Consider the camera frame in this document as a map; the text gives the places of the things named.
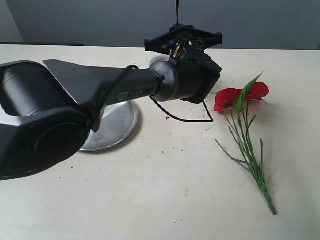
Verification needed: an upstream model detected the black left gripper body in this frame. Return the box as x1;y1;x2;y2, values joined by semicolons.
144;24;223;59

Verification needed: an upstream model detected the stainless steel spork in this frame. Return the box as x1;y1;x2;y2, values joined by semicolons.
175;0;180;27

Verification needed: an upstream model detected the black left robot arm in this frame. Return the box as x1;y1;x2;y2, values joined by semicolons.
0;24;223;181

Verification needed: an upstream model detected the red artificial flower with stems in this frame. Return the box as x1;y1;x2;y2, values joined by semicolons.
212;74;278;216

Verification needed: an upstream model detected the round stainless steel plate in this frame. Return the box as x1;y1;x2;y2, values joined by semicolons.
80;101;140;152

